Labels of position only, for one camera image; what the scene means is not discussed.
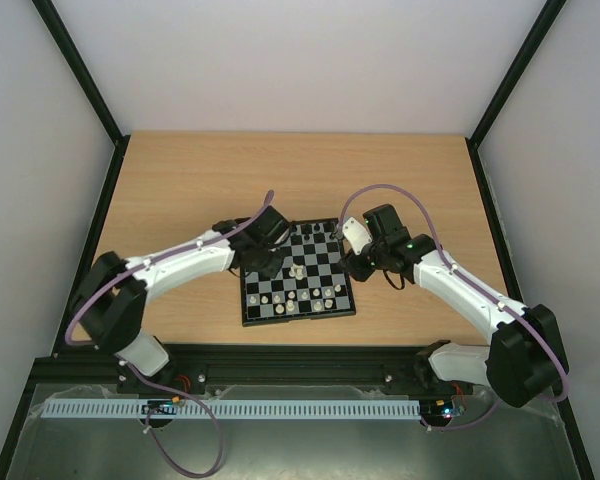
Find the black magnetic chess board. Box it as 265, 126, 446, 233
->
239, 217, 356, 327

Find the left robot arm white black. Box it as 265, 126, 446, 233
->
65, 206, 291, 378

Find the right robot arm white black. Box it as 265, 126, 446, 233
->
336, 204, 568, 407

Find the black chess piece row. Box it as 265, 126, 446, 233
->
291, 220, 337, 244

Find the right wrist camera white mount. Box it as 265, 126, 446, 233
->
337, 217, 373, 255

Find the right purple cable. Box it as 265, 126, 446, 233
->
339, 183, 570, 432

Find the black aluminium frame rail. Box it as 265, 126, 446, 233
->
26, 340, 472, 398

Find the light blue slotted cable duct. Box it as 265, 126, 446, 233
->
41, 399, 421, 421

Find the right frame post black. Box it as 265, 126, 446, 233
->
468, 0, 567, 146

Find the frame post black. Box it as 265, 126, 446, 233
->
468, 0, 567, 146
32, 0, 130, 146

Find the left frame post black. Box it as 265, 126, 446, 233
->
32, 0, 130, 146

